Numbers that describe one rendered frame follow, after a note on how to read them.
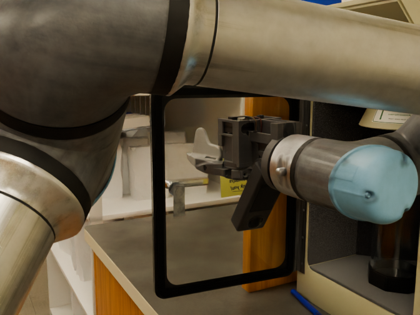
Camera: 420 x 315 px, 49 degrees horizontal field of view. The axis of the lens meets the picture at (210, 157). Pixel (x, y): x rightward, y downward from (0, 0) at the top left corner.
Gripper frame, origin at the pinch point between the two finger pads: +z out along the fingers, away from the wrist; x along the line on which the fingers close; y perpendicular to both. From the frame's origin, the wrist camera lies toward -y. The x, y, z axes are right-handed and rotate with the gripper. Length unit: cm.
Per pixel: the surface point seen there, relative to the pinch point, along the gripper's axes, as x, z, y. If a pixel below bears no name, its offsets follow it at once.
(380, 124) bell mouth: -28.1, -9.5, 4.0
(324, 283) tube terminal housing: -26.0, 0.9, -28.6
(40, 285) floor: -9, 254, -128
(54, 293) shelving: -8, 202, -111
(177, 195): 1.3, 10.1, -8.4
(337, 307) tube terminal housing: -25.9, -3.0, -31.9
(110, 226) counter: -6, 74, -34
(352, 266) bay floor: -34.0, 1.0, -26.9
